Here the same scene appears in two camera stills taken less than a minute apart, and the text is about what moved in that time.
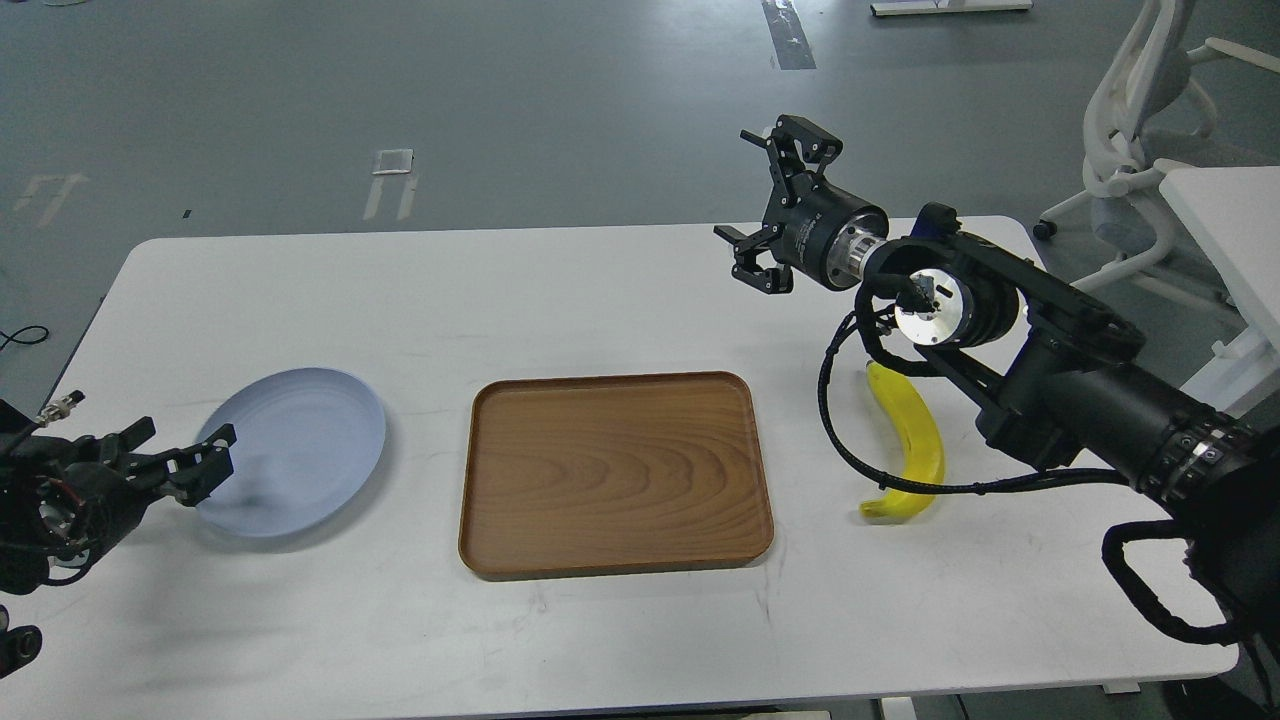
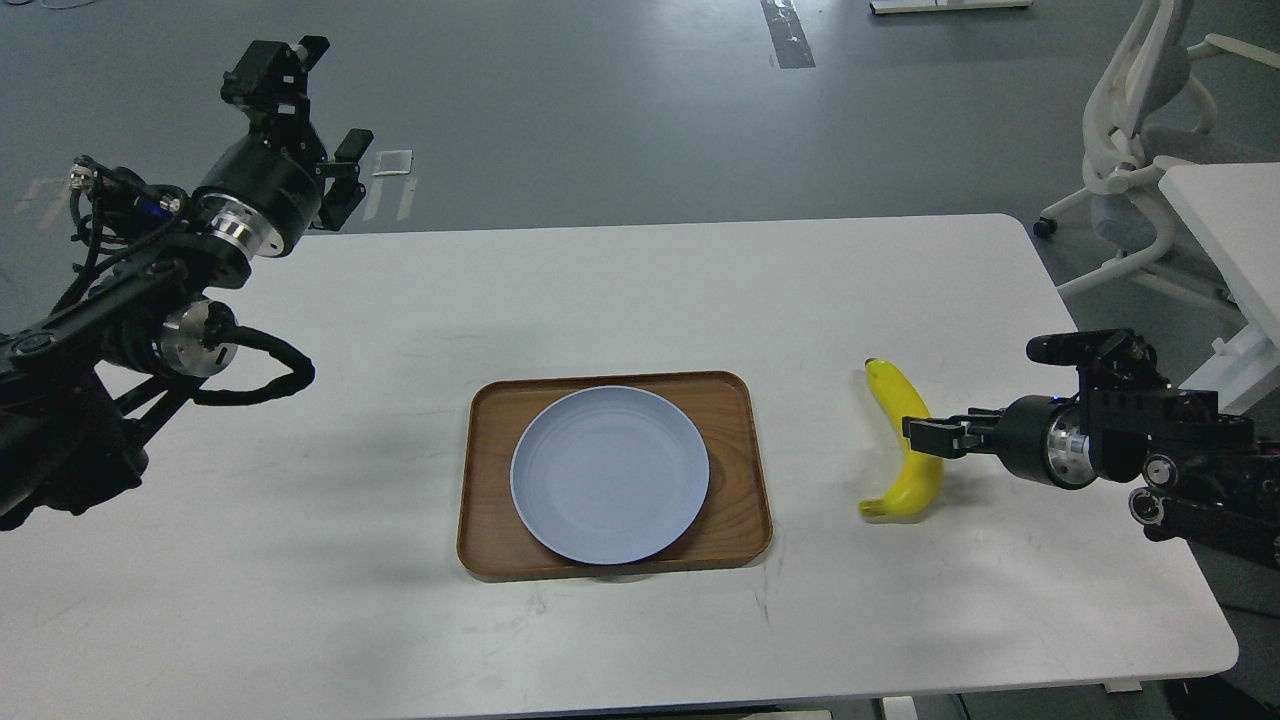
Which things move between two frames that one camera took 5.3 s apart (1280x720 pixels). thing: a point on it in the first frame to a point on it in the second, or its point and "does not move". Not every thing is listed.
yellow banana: x=925 y=457 does not move
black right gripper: x=813 y=225 to x=1036 y=437
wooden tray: x=588 y=474 does not move
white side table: x=1233 y=215 does not move
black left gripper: x=82 y=488 to x=261 y=193
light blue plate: x=309 y=442 to x=609 y=475
